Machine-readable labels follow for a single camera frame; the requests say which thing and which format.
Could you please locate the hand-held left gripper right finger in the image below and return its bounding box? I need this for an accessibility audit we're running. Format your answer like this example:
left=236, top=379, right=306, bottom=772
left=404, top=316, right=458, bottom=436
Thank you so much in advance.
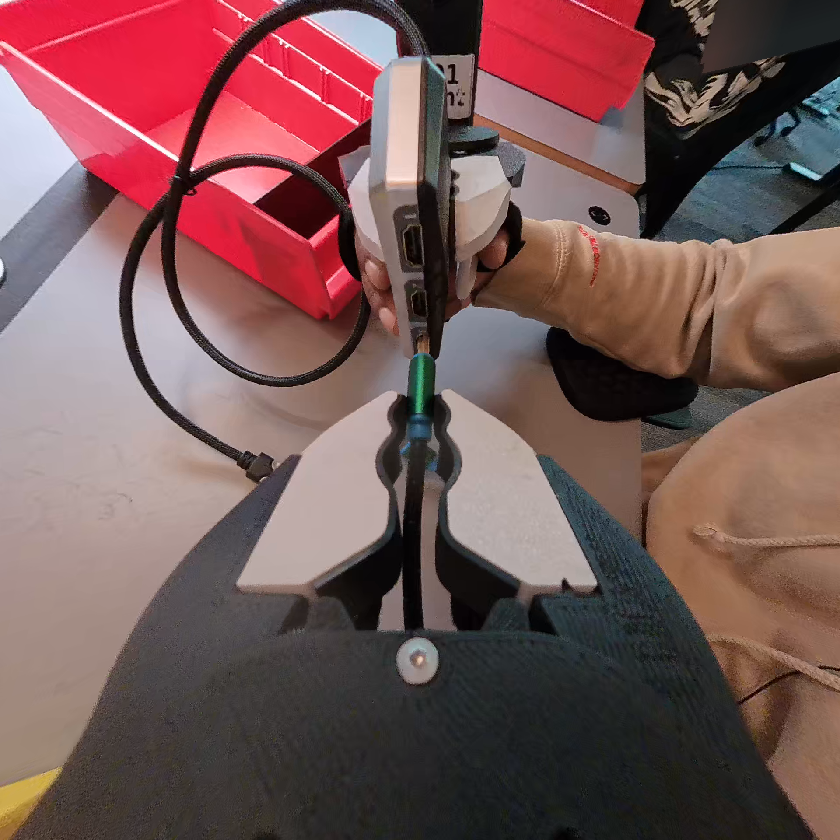
left=434, top=389, right=599, bottom=597

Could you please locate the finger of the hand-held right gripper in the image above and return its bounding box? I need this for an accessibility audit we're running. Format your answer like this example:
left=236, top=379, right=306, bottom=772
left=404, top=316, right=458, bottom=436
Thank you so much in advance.
left=449, top=152, right=514, bottom=299
left=338, top=146, right=396, bottom=253

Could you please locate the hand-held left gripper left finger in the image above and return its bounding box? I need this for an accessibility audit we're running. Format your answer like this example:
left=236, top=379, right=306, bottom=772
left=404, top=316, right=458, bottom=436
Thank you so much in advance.
left=235, top=391, right=403, bottom=597

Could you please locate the grey usb hub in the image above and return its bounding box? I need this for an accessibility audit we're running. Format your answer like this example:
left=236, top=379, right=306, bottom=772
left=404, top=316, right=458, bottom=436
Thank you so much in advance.
left=366, top=56, right=455, bottom=361

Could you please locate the green plug braided hdmi cable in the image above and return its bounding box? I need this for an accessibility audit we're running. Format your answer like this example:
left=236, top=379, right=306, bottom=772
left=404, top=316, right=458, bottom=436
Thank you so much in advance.
left=399, top=331, right=439, bottom=632

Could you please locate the black braided hub cable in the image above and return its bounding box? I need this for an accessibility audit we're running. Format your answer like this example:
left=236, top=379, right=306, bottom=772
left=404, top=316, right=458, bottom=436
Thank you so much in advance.
left=120, top=0, right=432, bottom=487

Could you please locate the red plastic bin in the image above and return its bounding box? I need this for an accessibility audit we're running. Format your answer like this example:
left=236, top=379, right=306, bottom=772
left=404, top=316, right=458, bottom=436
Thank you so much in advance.
left=479, top=0, right=657, bottom=123
left=0, top=0, right=386, bottom=321

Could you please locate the yellow plastic bin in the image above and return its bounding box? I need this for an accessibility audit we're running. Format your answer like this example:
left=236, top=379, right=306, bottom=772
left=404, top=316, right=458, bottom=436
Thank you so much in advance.
left=0, top=768, right=63, bottom=840

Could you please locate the person's right forearm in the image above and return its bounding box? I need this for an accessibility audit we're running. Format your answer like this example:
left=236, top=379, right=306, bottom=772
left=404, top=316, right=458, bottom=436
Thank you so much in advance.
left=471, top=218, right=840, bottom=395

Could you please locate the black bin divider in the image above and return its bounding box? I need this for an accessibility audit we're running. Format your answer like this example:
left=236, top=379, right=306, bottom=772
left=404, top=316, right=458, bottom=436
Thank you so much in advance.
left=252, top=121, right=375, bottom=238

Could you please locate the black chair armrest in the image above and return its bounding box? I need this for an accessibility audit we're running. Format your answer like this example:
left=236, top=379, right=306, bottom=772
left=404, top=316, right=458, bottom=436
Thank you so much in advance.
left=546, top=327, right=700, bottom=431

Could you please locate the person's beige hoodie torso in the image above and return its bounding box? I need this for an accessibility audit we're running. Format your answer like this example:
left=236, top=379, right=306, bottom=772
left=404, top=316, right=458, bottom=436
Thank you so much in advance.
left=640, top=374, right=840, bottom=840

